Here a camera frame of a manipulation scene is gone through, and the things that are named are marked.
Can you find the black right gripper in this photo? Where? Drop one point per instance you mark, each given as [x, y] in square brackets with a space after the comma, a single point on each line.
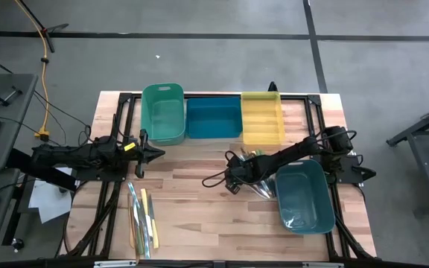
[238, 173]

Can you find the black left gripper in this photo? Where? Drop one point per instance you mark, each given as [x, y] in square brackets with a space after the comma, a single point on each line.
[134, 156]

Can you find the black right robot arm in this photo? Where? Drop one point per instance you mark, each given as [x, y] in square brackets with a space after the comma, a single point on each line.
[292, 150]

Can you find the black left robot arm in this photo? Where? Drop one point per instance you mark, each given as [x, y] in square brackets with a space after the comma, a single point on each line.
[69, 154]

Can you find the yellow tape label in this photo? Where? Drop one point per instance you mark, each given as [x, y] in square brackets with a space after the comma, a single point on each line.
[129, 146]

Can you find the mint green plastic bin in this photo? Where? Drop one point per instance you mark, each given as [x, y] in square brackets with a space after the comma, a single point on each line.
[162, 119]

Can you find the blue plastic bin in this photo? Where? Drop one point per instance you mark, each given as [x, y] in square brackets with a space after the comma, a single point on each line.
[214, 119]

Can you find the yellow translucent plastic bin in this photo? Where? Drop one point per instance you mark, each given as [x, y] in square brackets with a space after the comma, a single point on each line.
[263, 119]

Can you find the dark teal plastic bin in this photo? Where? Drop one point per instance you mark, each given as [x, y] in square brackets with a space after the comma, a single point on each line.
[304, 197]

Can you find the black support bar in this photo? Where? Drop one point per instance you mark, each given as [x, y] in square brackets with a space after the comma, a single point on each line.
[43, 175]

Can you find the white paper sheet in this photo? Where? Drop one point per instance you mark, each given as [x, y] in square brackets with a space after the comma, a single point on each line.
[47, 201]

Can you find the black tripod stand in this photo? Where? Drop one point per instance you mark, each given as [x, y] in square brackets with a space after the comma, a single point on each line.
[56, 28]

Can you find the black caster wheel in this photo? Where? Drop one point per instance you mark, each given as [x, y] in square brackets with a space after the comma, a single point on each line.
[17, 244]

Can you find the black side table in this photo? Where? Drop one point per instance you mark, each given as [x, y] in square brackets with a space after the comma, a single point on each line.
[417, 127]

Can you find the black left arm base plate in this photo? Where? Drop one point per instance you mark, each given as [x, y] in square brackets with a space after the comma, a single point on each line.
[99, 176]

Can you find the black aluminium rig frame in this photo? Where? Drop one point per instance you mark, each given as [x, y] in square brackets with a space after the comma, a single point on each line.
[125, 97]

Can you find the small black mount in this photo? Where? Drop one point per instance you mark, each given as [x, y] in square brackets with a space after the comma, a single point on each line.
[273, 88]

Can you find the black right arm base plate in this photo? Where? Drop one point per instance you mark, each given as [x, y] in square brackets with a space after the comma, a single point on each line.
[348, 167]

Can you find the silver metal bracket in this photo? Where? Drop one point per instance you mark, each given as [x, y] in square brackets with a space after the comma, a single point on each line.
[114, 264]
[322, 265]

